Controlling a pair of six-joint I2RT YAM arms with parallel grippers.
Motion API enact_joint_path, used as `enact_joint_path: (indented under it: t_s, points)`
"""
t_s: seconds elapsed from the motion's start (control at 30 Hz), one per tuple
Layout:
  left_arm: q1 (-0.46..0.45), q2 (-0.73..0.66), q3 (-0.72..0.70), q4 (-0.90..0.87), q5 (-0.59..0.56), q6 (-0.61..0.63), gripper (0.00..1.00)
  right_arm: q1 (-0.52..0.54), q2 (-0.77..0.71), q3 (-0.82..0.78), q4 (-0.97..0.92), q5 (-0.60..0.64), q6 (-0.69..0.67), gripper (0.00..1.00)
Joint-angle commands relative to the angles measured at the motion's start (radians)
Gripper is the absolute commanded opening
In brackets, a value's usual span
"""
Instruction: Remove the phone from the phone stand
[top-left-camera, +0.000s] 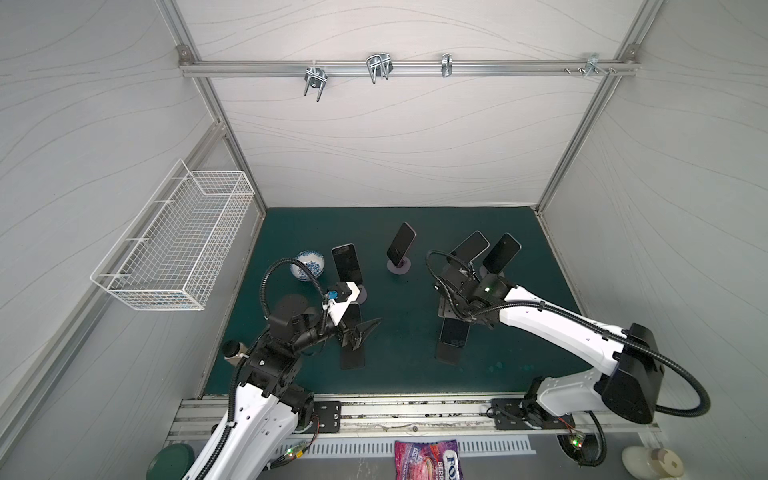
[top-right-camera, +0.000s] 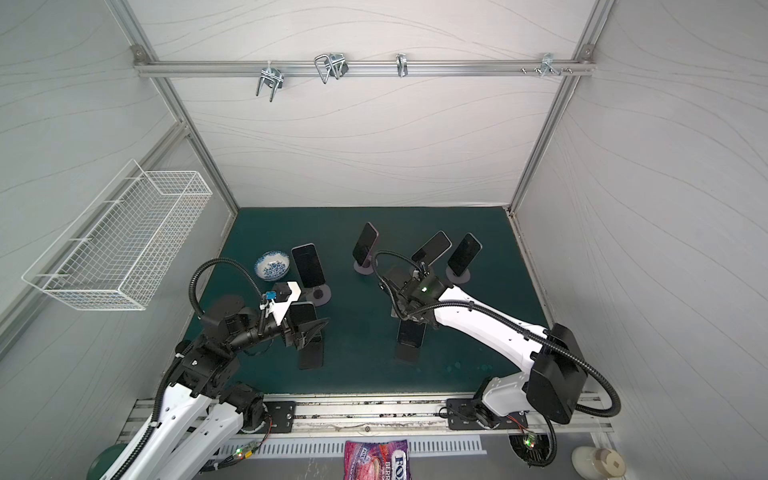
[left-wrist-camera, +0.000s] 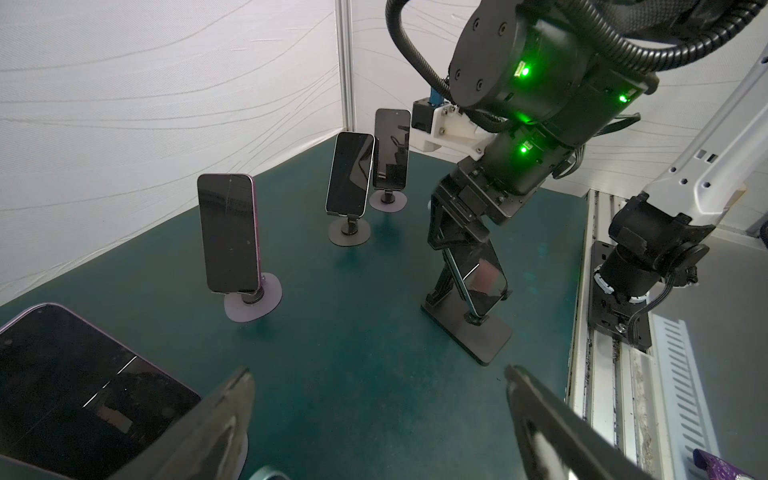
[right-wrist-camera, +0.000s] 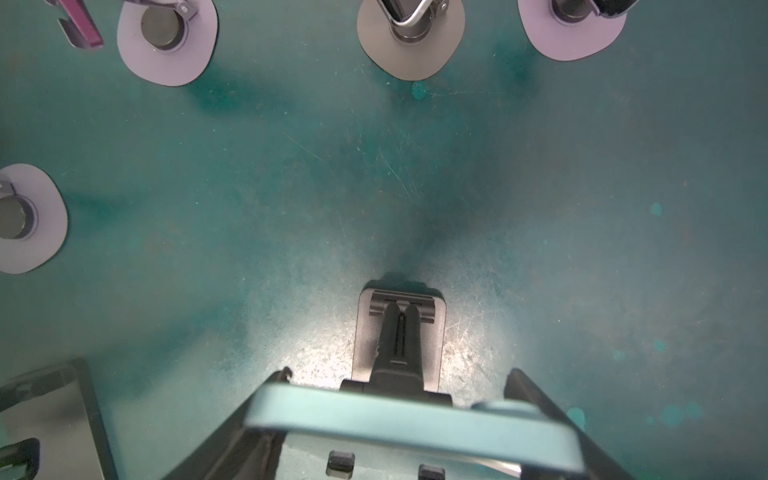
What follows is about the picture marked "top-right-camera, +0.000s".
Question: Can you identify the blue white ceramic bowl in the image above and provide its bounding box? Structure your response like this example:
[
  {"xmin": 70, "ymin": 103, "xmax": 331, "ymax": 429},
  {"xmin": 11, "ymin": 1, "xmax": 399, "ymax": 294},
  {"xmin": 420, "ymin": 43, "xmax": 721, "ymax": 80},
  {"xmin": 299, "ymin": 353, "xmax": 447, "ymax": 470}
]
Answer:
[{"xmin": 254, "ymin": 250, "xmax": 290, "ymax": 282}]

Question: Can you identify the purple round stand centre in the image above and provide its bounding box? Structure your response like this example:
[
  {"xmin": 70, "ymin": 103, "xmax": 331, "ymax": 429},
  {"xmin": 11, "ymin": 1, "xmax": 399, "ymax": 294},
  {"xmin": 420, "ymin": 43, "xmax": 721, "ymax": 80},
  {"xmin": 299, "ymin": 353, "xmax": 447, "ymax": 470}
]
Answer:
[{"xmin": 353, "ymin": 258, "xmax": 374, "ymax": 276}]

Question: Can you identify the dark phone far right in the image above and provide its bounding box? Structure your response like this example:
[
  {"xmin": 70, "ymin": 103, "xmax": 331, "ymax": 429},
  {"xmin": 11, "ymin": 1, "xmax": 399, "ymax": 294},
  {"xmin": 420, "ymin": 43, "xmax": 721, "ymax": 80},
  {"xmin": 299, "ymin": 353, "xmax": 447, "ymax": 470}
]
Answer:
[{"xmin": 447, "ymin": 233, "xmax": 482, "ymax": 275}]

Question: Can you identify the green lid container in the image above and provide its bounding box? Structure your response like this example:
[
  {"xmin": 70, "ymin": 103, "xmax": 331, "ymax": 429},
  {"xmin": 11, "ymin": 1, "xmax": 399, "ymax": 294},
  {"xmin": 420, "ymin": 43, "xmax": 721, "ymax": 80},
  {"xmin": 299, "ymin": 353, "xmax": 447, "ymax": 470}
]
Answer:
[{"xmin": 86, "ymin": 444, "xmax": 126, "ymax": 480}]

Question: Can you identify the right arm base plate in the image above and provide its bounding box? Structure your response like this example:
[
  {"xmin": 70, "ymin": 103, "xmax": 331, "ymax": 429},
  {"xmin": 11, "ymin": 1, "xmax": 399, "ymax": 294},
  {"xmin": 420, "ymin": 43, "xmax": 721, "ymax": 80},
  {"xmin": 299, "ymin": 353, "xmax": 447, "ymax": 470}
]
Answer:
[{"xmin": 438, "ymin": 398, "xmax": 528, "ymax": 432}]

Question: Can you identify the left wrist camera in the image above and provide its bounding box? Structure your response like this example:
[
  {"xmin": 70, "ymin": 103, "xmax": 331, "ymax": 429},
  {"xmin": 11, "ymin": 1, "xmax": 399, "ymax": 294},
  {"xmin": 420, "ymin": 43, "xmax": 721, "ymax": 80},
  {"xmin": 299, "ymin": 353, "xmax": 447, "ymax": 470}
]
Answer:
[{"xmin": 260, "ymin": 281, "xmax": 302, "ymax": 325}]

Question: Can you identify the purple round stand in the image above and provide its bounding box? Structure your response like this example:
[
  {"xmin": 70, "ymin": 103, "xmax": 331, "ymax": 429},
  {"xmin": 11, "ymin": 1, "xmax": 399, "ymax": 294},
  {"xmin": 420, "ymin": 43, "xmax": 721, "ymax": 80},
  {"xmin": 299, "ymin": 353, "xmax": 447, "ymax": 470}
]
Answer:
[
  {"xmin": 445, "ymin": 266, "xmax": 471, "ymax": 285},
  {"xmin": 304, "ymin": 284, "xmax": 332, "ymax": 307},
  {"xmin": 353, "ymin": 258, "xmax": 374, "ymax": 276}
]

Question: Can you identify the purple round stand left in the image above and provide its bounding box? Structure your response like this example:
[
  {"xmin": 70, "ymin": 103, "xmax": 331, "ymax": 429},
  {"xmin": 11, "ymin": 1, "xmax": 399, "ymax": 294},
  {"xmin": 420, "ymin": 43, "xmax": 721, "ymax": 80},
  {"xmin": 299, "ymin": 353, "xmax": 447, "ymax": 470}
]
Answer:
[{"xmin": 304, "ymin": 284, "xmax": 332, "ymax": 307}]

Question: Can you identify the pink candy bag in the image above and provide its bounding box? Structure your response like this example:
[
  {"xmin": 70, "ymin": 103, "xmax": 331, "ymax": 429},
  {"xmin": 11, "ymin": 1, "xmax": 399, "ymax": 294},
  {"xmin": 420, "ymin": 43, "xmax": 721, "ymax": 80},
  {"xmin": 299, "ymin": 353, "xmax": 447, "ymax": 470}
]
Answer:
[{"xmin": 343, "ymin": 440, "xmax": 412, "ymax": 480}]

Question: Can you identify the purple case phone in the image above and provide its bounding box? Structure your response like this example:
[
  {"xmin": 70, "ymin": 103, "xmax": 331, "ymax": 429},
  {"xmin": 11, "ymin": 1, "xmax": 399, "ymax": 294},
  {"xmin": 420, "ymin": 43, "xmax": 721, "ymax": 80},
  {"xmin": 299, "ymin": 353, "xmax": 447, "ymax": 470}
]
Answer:
[
  {"xmin": 291, "ymin": 243, "xmax": 326, "ymax": 289},
  {"xmin": 352, "ymin": 222, "xmax": 379, "ymax": 263}
]

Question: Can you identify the white wire basket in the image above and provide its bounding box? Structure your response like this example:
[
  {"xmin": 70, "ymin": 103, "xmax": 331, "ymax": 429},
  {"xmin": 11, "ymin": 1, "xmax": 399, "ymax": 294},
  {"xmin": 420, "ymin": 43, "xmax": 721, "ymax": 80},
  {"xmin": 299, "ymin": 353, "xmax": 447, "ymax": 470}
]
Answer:
[{"xmin": 21, "ymin": 160, "xmax": 212, "ymax": 311}]

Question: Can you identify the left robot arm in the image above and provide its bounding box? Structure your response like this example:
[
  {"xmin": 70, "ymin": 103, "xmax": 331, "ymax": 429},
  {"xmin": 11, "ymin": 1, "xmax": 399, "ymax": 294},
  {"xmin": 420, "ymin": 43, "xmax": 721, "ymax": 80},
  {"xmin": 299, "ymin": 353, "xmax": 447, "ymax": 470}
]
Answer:
[{"xmin": 102, "ymin": 258, "xmax": 329, "ymax": 479}]

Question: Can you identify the black folding stand right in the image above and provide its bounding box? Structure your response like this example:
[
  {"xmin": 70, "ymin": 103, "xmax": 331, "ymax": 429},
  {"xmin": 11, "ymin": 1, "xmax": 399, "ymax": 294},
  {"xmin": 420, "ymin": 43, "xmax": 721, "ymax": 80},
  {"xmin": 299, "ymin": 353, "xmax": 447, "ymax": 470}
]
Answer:
[{"xmin": 394, "ymin": 340, "xmax": 422, "ymax": 364}]

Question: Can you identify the purple round stand right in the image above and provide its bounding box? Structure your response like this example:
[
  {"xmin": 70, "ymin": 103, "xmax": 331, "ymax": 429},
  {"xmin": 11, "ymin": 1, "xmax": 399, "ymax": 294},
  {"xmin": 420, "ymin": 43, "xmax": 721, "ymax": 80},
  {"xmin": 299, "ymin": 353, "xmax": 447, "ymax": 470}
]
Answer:
[{"xmin": 445, "ymin": 266, "xmax": 471, "ymax": 285}]

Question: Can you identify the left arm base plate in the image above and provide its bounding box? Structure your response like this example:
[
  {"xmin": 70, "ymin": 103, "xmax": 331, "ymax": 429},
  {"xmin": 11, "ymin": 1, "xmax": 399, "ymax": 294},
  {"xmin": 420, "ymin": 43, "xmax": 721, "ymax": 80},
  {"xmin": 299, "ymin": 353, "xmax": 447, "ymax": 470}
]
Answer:
[{"xmin": 240, "ymin": 401, "xmax": 296, "ymax": 434}]

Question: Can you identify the aluminium top crossbar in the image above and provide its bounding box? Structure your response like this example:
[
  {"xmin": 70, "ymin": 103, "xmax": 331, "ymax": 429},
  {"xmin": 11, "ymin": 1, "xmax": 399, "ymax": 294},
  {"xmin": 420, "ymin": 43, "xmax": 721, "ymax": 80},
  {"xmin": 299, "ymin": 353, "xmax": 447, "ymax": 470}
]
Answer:
[{"xmin": 130, "ymin": 45, "xmax": 596, "ymax": 79}]

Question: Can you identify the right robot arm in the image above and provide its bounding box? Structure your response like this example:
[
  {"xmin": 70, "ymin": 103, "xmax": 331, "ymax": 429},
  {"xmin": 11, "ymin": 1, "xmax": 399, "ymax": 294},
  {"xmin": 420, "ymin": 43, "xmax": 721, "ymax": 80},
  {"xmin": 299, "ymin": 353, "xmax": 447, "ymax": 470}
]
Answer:
[{"xmin": 375, "ymin": 263, "xmax": 622, "ymax": 468}]

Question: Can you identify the silver phone on grey stand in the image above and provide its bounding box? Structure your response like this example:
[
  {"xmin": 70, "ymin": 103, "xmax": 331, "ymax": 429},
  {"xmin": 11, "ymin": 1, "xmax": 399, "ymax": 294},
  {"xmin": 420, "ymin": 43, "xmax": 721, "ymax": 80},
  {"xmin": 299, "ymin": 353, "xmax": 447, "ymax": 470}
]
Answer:
[{"xmin": 411, "ymin": 230, "xmax": 453, "ymax": 266}]

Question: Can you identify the white tape roll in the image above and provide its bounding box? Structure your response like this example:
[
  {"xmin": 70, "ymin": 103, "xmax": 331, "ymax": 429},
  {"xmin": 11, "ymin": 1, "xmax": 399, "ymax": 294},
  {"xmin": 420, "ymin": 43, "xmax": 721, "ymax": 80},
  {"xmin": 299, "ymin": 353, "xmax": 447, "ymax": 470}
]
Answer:
[{"xmin": 571, "ymin": 446, "xmax": 627, "ymax": 480}]

